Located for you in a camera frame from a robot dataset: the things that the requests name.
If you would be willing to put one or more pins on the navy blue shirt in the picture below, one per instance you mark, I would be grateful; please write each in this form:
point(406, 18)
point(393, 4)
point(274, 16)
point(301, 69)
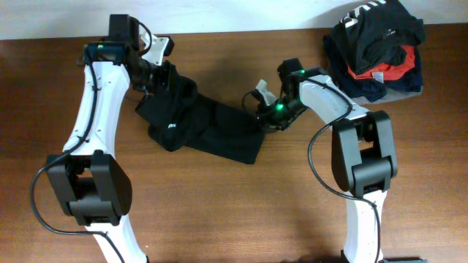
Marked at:
point(371, 89)

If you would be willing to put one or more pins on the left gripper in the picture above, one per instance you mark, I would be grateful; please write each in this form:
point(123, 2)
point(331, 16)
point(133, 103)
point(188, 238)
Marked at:
point(168, 78)

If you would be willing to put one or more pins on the black shirt with white print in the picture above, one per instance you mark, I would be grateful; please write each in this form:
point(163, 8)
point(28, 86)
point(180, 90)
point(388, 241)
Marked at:
point(375, 33)

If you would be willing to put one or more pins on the black polo shirt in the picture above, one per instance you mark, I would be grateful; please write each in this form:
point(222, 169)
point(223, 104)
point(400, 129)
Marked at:
point(182, 117)

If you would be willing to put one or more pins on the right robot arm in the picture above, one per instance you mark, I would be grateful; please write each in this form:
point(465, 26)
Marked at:
point(363, 153)

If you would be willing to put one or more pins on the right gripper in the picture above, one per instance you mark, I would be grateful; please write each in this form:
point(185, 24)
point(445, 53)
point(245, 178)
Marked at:
point(265, 117)

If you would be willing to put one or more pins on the grey shirt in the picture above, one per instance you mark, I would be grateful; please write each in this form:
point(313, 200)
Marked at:
point(391, 96)

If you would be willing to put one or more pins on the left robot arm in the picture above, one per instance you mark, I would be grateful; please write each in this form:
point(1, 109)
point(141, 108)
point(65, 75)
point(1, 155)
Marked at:
point(88, 182)

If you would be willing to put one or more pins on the red shirt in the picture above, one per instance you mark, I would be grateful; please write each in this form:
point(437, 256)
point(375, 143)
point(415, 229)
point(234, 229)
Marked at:
point(386, 72)

